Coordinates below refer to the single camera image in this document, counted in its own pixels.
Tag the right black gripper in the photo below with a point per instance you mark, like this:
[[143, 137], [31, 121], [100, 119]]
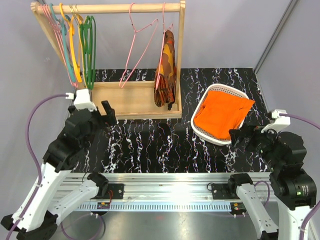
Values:
[[237, 134]]

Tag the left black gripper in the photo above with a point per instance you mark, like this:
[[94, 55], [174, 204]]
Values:
[[109, 118]]

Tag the orange trousers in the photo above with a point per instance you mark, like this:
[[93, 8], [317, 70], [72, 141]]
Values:
[[221, 112]]

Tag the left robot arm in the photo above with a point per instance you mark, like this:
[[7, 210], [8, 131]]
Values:
[[38, 217]]

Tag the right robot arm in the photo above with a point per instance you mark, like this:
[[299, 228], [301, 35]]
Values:
[[294, 189]]

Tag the camouflage patterned trousers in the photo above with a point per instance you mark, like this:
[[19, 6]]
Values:
[[166, 74]]

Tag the green hanger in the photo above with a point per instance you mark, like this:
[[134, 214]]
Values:
[[92, 50], [86, 50]]

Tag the yellow hanger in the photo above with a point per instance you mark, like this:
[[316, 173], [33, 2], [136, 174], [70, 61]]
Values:
[[79, 20], [76, 67]]

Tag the teal hanger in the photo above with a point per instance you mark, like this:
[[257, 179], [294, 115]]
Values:
[[66, 52]]

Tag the wooden clothes rack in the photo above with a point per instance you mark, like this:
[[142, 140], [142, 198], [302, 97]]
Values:
[[132, 100]]

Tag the white perforated plastic basket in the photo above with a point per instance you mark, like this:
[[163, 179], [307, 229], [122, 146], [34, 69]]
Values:
[[202, 134]]

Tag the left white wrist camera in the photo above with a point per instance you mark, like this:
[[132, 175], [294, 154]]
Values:
[[82, 99]]

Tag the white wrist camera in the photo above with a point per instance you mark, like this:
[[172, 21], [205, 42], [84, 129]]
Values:
[[82, 99], [278, 121]]

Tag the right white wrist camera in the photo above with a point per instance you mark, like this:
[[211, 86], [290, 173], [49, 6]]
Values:
[[278, 121]]

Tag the aluminium mounting rail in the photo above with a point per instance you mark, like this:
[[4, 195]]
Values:
[[163, 192]]

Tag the pink wire hanger with camouflage trousers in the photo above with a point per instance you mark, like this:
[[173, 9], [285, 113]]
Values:
[[162, 47]]

